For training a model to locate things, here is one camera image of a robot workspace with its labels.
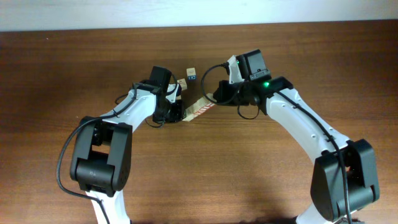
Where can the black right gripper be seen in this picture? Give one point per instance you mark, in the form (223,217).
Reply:
(221,94)

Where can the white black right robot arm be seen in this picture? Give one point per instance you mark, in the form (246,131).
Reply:
(344,178)

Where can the blue letter wooden block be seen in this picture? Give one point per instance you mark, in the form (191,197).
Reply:
(191,74)

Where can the red X wooden block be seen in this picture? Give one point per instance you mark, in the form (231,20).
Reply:
(199,108)

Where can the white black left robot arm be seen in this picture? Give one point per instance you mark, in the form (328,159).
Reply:
(101,160)

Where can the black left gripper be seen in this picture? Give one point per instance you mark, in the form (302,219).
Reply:
(178,116)

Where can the plain wooden picture block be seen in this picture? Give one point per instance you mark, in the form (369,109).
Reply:
(182,82)

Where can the yellow sided wooden block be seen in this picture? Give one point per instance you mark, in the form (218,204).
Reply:
(192,110)

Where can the red bottom wooden block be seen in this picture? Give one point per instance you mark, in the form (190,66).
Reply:
(206,103)

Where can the green Z wooden block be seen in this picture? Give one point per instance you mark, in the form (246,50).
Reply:
(188,117)

